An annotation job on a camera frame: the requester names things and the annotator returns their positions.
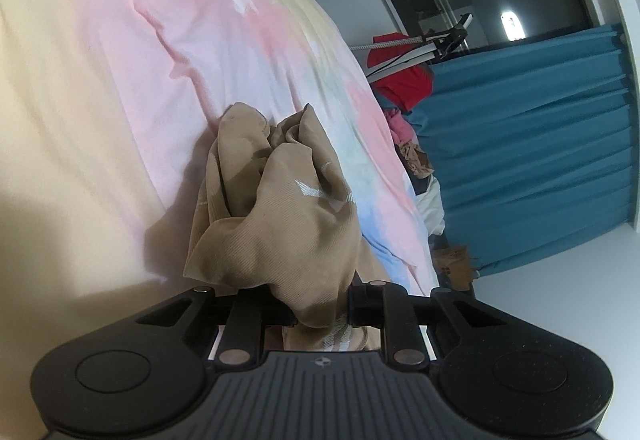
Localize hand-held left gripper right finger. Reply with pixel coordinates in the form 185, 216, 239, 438
347, 280, 506, 366

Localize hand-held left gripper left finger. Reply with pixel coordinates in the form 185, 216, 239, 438
135, 287, 297, 366

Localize tan shirt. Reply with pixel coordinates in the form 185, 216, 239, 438
182, 102, 391, 353

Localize pink clothes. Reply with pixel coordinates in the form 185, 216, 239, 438
389, 110, 419, 145

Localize brown paper bag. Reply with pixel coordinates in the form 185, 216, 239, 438
432, 246, 474, 291

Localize white garment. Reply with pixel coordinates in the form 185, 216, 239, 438
412, 177, 446, 235

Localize tan lace garment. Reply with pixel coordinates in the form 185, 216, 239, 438
400, 142, 434, 178

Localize blue curtain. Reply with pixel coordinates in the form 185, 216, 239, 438
395, 22, 640, 278

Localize red cloth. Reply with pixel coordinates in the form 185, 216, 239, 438
371, 34, 435, 113

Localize garment steamer stand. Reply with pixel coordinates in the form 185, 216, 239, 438
347, 14, 473, 83

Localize pastel tie-dye bed sheet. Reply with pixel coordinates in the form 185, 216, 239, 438
0, 0, 441, 371

